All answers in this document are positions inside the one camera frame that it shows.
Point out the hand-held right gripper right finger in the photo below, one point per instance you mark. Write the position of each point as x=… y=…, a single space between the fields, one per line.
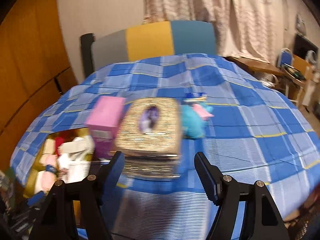
x=205 y=175

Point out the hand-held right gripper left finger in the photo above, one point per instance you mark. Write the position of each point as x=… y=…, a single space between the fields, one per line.
x=116 y=170

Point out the silver embossed tissue box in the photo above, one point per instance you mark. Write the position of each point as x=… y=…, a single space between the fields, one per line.
x=150 y=142

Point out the yellow storage box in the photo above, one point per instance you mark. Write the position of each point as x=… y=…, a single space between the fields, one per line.
x=32 y=180

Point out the teal plush toy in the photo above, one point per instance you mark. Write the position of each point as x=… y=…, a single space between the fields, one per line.
x=192 y=125

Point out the pink cardboard box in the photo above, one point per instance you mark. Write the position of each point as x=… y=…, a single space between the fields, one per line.
x=105 y=117

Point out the blue plaid bedsheet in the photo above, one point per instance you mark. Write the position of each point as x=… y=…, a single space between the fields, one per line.
x=250 y=135

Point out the red cloth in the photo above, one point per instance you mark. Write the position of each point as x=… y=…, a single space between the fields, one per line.
x=59 y=145

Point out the pink cloth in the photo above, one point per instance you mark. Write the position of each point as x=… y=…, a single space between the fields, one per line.
x=203 y=112

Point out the small blue white packet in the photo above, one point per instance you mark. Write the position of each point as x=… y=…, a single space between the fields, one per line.
x=195 y=97

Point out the dark bag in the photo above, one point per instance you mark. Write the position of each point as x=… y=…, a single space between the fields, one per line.
x=12 y=205

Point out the wooden desk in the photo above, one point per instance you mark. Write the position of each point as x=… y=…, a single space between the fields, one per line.
x=257 y=66

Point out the multicolour padded headboard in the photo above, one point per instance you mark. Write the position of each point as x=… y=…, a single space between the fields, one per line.
x=150 y=40

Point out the blue chair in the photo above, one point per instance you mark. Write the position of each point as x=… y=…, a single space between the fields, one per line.
x=285 y=55

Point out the wooden wardrobe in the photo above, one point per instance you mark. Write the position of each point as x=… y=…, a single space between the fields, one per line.
x=25 y=55

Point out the patterned beige curtain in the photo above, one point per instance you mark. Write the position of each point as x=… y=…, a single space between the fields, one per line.
x=200 y=5

